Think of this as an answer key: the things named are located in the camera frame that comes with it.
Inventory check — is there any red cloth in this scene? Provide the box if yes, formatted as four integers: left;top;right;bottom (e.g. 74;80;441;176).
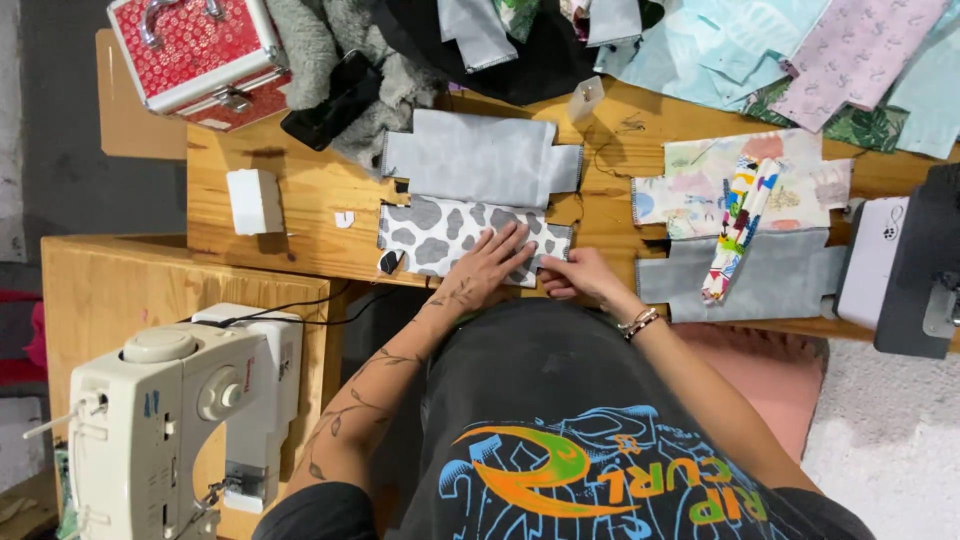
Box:
0;288;49;385

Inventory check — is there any loose dark thread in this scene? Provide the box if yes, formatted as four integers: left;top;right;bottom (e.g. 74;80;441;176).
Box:
589;111;649;180

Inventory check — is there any pastel printed fabric piece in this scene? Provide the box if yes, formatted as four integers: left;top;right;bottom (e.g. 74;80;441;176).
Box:
630;128;855;242

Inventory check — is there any light grey cut fabric piece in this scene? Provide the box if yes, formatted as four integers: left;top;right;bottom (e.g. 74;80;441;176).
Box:
379;108;585;210

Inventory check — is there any grey fluffy cloth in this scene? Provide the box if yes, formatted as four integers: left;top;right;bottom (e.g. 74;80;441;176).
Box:
264;0;445;172

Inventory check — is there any small clear plastic box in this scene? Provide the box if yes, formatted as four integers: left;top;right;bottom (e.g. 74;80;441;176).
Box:
567;75;606;126

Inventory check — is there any person's left hand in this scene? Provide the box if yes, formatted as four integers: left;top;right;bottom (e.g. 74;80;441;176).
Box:
437;221;543;313

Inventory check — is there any dark grey cut fabric piece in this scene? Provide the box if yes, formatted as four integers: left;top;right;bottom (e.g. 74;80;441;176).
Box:
634;228;849;324

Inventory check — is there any person's right hand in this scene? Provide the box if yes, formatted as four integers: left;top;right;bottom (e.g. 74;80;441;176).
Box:
537;248;640;319

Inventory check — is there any heap of pastel fabric pieces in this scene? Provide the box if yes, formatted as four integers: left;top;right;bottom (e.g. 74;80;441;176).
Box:
591;0;960;161

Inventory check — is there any colourful printed fabric strip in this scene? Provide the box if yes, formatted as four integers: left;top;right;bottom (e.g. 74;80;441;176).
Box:
700;155;782;303

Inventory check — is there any cow print fabric piece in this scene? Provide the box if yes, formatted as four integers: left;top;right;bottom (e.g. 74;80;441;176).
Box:
376;195;576;289

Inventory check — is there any brown cardboard sheet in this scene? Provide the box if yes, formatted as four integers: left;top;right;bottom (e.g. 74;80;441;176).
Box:
94;27;189;162

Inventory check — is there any beaded wrist bracelet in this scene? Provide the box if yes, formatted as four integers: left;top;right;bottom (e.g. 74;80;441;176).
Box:
618;306;662;342

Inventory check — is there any black power cable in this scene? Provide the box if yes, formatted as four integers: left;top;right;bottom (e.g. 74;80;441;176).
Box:
178;280;402;330

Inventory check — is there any black printed shirt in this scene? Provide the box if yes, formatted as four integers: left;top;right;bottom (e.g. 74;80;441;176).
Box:
251;298;879;540

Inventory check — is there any black fabric heap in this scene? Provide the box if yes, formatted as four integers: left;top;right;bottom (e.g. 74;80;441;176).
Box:
373;0;666;107

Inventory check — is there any black phone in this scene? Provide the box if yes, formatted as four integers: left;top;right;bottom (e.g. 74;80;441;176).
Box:
279;50;385;153

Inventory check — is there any cream sewing machine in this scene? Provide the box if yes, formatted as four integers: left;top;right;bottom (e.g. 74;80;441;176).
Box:
21;302;306;540

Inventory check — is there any black and white sewing machine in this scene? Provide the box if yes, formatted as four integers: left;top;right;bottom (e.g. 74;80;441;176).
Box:
831;160;960;360

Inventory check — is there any wooden side table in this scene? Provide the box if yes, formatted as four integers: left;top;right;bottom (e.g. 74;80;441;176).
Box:
40;234;333;540

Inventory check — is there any white foam block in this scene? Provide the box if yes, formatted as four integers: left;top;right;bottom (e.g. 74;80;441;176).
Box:
225;168;287;237

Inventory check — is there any red patterned metal-trim case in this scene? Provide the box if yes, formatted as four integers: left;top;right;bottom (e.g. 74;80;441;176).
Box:
106;0;294;133

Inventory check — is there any pink seat cushion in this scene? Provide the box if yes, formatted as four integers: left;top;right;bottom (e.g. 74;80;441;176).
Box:
669;321;831;464

